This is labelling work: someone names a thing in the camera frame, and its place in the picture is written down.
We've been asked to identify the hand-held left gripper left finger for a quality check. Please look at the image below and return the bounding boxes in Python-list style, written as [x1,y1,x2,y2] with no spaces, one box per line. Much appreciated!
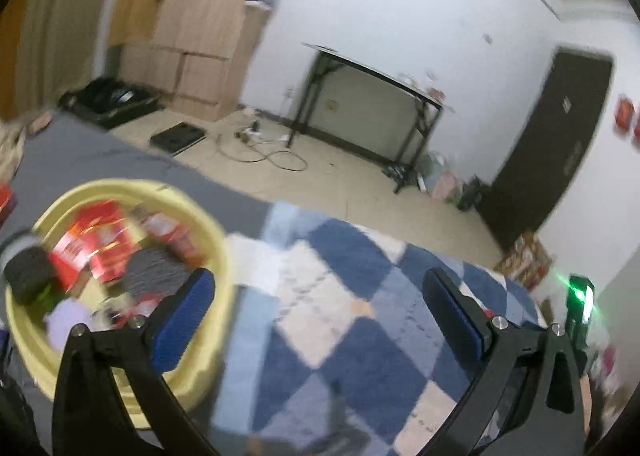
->
[52,268,217,456]

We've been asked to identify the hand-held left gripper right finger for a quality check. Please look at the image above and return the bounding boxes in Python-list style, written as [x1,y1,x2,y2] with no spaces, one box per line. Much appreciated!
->
[422,267,586,456]

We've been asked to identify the plain black foam roll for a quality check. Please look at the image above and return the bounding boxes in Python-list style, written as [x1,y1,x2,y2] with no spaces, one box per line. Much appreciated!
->
[122,247,193,299]

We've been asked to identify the yellow plastic basin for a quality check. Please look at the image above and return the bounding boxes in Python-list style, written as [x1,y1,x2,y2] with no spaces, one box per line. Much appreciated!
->
[5,179,236,429]

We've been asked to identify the red and white cigarette pack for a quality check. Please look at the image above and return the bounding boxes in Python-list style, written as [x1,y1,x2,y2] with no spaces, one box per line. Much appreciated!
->
[144,212,195,261]

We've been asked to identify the dark red cigarette pack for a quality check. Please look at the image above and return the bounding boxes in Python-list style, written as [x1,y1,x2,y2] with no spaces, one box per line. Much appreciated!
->
[50,201,133,284]

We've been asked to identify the black foam roll grey band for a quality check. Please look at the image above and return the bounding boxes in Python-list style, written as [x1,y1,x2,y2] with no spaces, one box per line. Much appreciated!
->
[2,231,58,305]

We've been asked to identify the printed cardboard box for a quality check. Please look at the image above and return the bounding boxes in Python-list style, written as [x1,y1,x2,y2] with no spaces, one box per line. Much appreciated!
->
[494,233,553,289]

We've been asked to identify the white tissue paper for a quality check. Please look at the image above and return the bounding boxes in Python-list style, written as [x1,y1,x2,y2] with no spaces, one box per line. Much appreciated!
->
[227,233,287,295]

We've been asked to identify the blue checkered blanket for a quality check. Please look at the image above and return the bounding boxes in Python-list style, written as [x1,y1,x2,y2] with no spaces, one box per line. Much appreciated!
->
[215,201,551,456]

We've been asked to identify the black bag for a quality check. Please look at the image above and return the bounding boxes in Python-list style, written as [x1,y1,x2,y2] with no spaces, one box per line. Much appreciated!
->
[457,177,488,211]

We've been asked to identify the pink plastic bag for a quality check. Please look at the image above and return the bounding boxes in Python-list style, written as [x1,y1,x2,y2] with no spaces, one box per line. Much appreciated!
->
[432,173,463,201]

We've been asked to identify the clear plastic bag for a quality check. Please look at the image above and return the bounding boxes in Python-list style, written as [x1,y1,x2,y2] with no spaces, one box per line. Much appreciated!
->
[417,151,451,181]

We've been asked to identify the dark door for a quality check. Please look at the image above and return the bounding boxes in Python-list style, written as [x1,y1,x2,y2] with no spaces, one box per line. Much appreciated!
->
[480,48,615,251]

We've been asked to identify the grey bed sheet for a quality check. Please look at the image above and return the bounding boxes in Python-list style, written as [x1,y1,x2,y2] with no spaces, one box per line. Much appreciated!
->
[0,110,275,456]

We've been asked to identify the black foam tray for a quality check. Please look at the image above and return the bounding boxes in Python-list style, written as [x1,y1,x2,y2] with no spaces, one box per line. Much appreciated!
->
[150,122,207,157]

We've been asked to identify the red white-ended cigarette pack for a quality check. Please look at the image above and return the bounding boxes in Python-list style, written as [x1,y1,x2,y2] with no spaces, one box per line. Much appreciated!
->
[0,184,16,225]

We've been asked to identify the black tool case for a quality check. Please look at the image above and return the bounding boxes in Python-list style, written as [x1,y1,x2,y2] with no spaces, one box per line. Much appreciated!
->
[59,77,166,131]

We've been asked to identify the beige cloth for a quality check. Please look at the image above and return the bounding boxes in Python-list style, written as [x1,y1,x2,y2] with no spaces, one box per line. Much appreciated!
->
[0,122,27,179]

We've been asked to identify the black folding table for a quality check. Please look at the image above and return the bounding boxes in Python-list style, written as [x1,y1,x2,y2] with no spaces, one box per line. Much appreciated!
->
[287,42,453,195]

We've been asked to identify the wooden wardrobe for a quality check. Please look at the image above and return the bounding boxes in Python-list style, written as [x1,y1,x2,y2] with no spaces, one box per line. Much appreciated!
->
[107,0,306,123]

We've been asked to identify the beige curtain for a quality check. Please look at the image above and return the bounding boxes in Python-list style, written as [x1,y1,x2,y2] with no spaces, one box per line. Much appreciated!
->
[0,0,131,117]

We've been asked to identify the black floor cable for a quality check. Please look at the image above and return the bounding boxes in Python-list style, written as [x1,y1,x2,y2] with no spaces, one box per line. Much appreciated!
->
[216,136,308,171]

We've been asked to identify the red wall decoration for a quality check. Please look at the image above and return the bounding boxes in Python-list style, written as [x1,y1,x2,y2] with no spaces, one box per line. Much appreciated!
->
[614,94,640,141]

